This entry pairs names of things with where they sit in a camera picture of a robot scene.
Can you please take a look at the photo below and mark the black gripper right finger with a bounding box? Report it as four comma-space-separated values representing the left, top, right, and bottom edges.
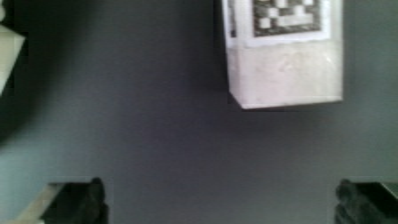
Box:
334, 179, 398, 224

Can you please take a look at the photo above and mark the white square tabletop panel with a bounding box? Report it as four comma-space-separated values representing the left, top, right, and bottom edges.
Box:
0, 5, 25, 95

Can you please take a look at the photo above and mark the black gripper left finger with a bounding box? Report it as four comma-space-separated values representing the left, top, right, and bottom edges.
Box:
16, 177, 112, 224

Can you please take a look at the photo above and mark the white leg with marker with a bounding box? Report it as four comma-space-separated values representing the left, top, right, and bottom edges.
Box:
221, 0, 343, 110

